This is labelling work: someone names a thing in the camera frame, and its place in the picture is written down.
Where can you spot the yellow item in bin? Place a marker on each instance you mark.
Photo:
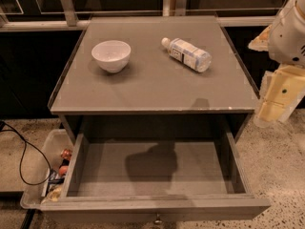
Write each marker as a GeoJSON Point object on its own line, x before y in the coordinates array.
{"type": "Point", "coordinates": [53, 195]}

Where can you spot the metal drawer knob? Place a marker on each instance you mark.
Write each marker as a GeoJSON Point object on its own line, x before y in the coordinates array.
{"type": "Point", "coordinates": [158, 220]}

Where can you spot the clear plastic water bottle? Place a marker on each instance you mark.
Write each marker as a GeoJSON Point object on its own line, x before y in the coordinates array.
{"type": "Point", "coordinates": [188, 54]}

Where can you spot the middle metal railing post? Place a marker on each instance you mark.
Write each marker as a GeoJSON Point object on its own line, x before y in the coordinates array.
{"type": "Point", "coordinates": [174, 7]}

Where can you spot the grey top drawer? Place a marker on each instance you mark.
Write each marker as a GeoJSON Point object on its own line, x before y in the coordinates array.
{"type": "Point", "coordinates": [134, 180]}

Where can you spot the clear plastic storage bin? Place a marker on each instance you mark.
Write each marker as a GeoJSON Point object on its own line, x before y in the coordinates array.
{"type": "Point", "coordinates": [56, 141]}

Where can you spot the white ceramic bowl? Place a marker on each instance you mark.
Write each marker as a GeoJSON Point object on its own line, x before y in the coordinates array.
{"type": "Point", "coordinates": [112, 56]}

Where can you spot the dark snack packet in bin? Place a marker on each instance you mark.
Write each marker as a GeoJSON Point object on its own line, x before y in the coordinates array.
{"type": "Point", "coordinates": [53, 179]}

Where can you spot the metal railing post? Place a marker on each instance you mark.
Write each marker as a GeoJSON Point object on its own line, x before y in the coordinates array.
{"type": "Point", "coordinates": [69, 12]}
{"type": "Point", "coordinates": [174, 7]}

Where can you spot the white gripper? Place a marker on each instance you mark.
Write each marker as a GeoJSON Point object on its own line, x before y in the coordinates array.
{"type": "Point", "coordinates": [288, 40]}

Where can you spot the left metal railing post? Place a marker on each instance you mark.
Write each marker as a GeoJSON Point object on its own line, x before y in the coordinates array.
{"type": "Point", "coordinates": [69, 12]}

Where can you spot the orange can in bin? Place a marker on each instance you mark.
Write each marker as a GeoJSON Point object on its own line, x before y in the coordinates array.
{"type": "Point", "coordinates": [66, 154]}

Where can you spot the grey wooden cabinet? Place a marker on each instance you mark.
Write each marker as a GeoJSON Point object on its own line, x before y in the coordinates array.
{"type": "Point", "coordinates": [153, 82]}

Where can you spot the red round item in bin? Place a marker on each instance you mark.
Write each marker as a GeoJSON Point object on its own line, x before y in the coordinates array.
{"type": "Point", "coordinates": [63, 170]}

